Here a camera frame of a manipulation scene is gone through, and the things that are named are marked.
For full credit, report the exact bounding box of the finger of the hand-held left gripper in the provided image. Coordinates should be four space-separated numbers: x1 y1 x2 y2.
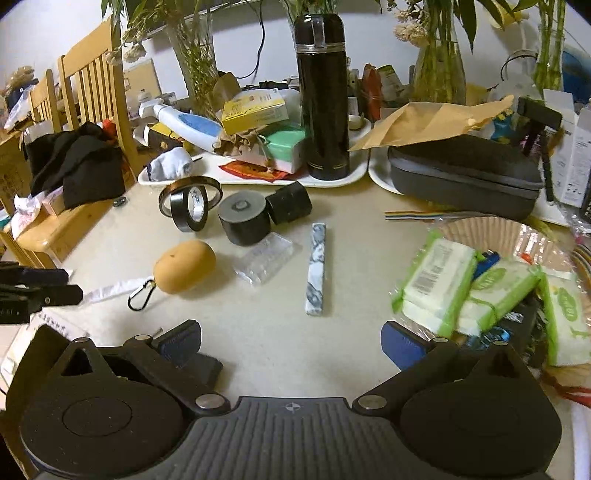
0 284 84 325
0 262 71 288

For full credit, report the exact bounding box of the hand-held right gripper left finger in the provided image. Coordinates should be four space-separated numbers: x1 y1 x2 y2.
46 320 232 416

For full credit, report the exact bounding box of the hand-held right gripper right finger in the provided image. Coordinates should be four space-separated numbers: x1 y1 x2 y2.
352 320 539 415

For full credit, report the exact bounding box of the clear plastic box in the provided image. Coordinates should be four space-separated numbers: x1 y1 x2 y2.
232 232 295 287

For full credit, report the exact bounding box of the black tape roll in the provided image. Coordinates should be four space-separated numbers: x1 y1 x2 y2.
170 185 222 233

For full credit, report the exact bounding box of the white printed paper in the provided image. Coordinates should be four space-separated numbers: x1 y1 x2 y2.
0 308 90 384

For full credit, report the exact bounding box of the black carabiner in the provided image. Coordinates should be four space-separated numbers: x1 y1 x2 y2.
128 279 157 311

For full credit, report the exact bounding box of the orange egg-shaped pouch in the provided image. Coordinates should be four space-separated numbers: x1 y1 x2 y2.
153 240 217 294

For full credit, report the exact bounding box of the green tissue pack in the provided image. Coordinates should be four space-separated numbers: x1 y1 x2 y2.
391 230 479 338
537 271 591 368
456 257 542 336

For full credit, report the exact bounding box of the marble patterned bar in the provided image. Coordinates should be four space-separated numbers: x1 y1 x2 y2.
303 223 328 316

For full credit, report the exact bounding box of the brown cardboard box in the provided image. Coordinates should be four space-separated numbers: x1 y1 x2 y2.
0 131 34 199

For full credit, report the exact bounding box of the black cloth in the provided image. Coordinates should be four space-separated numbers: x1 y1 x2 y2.
30 122 126 209

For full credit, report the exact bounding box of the grey cylinder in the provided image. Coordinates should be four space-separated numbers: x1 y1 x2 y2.
218 193 273 247

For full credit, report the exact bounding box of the small black cylinder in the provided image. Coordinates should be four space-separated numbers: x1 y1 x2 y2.
265 181 313 226

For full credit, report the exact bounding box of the white sock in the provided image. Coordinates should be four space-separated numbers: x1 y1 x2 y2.
146 148 195 182

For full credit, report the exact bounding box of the grey zip case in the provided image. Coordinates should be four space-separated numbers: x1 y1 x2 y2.
387 136 545 222

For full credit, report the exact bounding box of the wooden chair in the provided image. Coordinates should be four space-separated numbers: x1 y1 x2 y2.
14 17 141 268
27 69 63 132

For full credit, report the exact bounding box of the red packet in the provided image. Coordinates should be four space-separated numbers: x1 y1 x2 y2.
219 161 285 186

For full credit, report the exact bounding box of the black and gold box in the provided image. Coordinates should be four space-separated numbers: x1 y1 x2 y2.
143 122 186 151

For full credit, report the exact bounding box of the crumpled brown paper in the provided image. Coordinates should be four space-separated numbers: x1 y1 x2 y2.
211 128 269 163

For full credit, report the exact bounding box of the white and blue bottle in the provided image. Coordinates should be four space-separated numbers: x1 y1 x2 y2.
140 103 228 154

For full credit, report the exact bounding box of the green and white box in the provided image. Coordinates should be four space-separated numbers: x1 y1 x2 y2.
264 126 308 174

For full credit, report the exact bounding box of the brown paper envelope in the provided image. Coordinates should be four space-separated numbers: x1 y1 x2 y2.
349 95 515 152

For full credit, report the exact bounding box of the yellow cardboard box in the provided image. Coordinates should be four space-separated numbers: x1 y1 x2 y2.
221 88 287 135

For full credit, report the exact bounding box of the black thermos flask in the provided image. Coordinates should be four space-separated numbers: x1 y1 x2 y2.
294 14 351 181

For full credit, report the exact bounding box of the white carton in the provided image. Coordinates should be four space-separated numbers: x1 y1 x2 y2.
542 88 591 209

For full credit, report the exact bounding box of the red snack bag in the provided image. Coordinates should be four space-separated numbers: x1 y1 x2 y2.
361 64 382 121

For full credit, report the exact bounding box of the green and white bag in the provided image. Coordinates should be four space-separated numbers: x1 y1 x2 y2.
378 65 413 109

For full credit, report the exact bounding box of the black phone stand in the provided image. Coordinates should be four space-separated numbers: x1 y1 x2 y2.
516 95 563 204

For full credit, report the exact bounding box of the glass vase with stems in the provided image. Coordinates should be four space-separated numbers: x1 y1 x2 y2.
410 18 468 105
172 0 220 109
281 0 343 28

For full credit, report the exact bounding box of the rainbow ribbon cable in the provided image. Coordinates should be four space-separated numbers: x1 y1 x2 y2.
384 210 463 223

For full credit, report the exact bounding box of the thin brown tape ring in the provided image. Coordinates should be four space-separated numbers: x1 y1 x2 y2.
158 176 221 216

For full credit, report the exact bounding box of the black wall cable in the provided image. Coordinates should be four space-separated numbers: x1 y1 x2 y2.
235 0 267 80

